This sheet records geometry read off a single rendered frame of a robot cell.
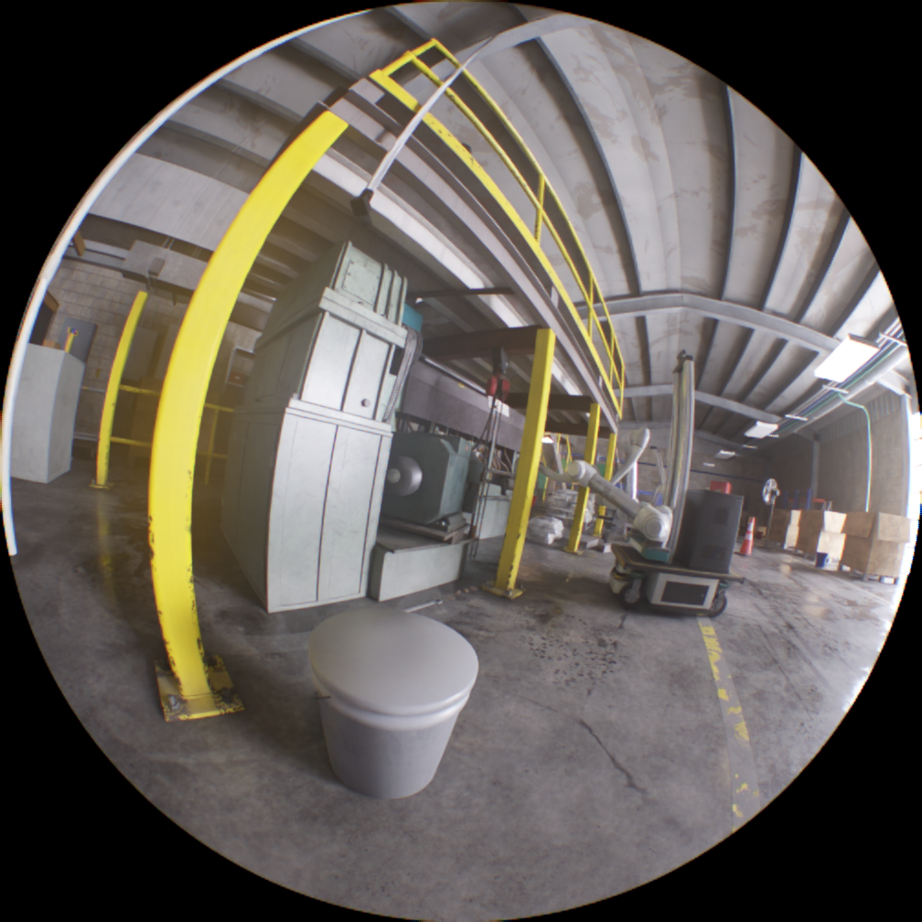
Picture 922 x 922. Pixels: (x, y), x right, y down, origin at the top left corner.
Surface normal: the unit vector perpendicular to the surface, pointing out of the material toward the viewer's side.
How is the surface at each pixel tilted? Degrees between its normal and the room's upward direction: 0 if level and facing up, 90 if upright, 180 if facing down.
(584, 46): 171
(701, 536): 90
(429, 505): 90
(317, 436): 90
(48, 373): 90
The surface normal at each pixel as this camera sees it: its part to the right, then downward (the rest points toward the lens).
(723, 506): -0.35, -0.08
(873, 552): -0.75, -0.15
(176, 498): 0.80, 0.13
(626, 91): -0.05, 0.99
